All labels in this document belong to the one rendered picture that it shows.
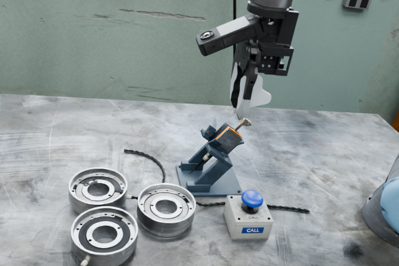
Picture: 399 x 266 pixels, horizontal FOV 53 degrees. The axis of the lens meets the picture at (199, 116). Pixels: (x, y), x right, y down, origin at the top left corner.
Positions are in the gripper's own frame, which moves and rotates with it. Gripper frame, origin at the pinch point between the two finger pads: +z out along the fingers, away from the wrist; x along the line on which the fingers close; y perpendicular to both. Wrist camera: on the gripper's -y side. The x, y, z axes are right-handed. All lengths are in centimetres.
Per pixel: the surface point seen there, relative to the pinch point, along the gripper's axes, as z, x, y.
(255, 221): 13.6, -16.8, 1.7
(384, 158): 18, 9, 47
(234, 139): 6.6, -1.3, 0.8
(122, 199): 14.8, -9.2, -21.0
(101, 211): 14.6, -12.2, -24.6
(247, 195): 10.6, -13.2, 0.8
